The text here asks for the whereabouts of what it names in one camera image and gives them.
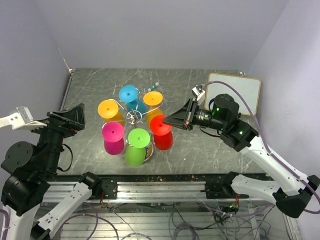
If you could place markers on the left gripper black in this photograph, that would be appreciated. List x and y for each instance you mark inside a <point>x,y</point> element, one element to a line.
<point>68,121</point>

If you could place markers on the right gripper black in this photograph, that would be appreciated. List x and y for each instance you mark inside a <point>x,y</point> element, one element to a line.
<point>184,118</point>

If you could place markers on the red plastic wine glass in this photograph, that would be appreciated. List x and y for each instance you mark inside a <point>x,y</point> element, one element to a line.
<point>162,133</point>

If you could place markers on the orange wine glass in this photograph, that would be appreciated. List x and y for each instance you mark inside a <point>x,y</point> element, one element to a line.
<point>154,100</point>
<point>109,111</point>

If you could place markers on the green plastic wine glass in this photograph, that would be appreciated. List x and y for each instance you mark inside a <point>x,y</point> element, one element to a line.
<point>135,152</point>

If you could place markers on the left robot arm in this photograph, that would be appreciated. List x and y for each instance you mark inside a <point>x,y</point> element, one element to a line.
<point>29,165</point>

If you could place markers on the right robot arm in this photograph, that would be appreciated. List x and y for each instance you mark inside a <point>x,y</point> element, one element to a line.
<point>289,189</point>

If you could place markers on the pink plastic wine glass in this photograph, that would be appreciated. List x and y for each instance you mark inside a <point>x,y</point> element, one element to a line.
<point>113,134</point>

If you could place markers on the chrome wine glass rack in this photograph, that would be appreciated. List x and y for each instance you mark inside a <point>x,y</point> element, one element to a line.
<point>139,120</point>

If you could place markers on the blue plastic wine glass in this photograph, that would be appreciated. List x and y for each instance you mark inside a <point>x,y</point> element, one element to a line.
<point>129,94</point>

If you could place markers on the green white marker pen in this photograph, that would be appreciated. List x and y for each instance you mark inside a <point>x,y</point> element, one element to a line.
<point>154,86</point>

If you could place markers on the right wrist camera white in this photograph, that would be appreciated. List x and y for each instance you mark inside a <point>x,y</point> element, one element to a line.
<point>199,94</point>

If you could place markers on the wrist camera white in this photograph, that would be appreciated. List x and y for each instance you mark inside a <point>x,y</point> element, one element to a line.
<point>21,119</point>
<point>199,94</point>

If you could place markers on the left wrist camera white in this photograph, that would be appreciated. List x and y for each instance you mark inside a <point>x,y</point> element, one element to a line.
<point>21,119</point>

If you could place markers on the small whiteboard wooden frame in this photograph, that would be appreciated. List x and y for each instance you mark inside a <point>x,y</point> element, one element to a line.
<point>248,88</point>

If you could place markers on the aluminium mounting rail frame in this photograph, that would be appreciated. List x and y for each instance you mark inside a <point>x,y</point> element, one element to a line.
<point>174,207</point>

